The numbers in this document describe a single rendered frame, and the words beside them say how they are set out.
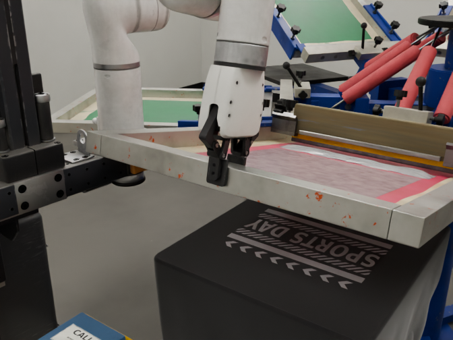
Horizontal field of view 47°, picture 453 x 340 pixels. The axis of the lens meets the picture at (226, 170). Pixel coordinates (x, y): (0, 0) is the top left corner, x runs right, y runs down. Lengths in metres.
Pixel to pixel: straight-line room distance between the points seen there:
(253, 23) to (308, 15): 1.98
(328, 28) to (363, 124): 1.42
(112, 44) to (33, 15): 4.08
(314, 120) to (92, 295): 1.67
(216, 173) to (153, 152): 0.14
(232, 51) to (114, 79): 0.40
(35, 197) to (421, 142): 0.82
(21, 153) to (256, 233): 0.50
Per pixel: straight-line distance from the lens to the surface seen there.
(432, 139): 1.23
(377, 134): 1.26
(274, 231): 1.13
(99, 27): 1.05
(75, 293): 2.70
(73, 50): 5.39
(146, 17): 1.08
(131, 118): 1.09
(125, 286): 2.70
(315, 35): 2.57
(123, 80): 1.06
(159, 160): 0.82
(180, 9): 0.74
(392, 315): 0.93
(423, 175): 1.16
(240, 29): 0.71
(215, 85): 0.71
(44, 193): 1.02
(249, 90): 0.73
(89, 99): 2.22
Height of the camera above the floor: 1.48
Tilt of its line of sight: 21 degrees down
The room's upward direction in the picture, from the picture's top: straight up
